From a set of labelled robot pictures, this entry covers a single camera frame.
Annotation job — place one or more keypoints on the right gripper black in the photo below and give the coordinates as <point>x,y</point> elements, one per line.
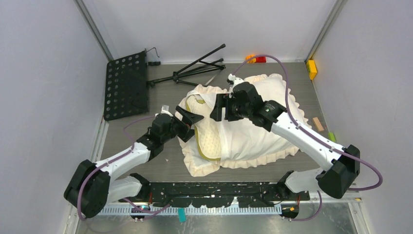
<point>222,102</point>

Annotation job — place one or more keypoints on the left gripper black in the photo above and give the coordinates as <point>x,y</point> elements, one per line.
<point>188,119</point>

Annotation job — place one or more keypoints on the cream yellow pillow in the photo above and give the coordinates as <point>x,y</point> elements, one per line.
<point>206,132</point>

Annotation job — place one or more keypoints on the cream ruffled pillowcase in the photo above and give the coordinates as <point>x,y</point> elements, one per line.
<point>243,144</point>

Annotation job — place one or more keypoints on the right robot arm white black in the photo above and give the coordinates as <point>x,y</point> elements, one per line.
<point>336,172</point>

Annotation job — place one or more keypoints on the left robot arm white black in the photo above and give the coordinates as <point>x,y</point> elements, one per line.
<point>95,184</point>

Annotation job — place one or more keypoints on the black folding stand legs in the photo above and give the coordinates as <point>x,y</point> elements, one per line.
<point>197,67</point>

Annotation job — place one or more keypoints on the orange toy block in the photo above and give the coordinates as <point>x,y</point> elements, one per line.
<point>250,58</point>

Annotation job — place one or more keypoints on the red toy block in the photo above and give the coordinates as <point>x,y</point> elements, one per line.
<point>261,60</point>

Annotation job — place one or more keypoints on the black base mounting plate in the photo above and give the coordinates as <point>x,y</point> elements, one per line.
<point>216,194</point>

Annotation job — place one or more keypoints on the black perforated music stand tray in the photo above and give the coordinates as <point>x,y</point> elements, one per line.
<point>126,92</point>

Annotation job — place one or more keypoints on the teal tape piece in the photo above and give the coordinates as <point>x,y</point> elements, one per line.
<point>182,215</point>

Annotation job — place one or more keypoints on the wooden block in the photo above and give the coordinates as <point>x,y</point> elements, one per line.
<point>317,123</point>

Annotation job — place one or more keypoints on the yellow toy block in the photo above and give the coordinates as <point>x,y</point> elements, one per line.
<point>311,68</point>

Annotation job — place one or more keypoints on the green toy block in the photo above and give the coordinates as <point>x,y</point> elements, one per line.
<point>332,137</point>

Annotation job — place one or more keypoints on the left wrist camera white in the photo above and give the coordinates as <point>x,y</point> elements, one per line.
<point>165,110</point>

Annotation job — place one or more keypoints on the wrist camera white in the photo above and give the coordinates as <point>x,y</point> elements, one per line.
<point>165,110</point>
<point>233,80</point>

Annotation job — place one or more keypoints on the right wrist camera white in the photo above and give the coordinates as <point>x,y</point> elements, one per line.
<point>233,80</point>

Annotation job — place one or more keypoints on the aluminium frame rail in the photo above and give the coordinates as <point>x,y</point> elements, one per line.
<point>142,210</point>

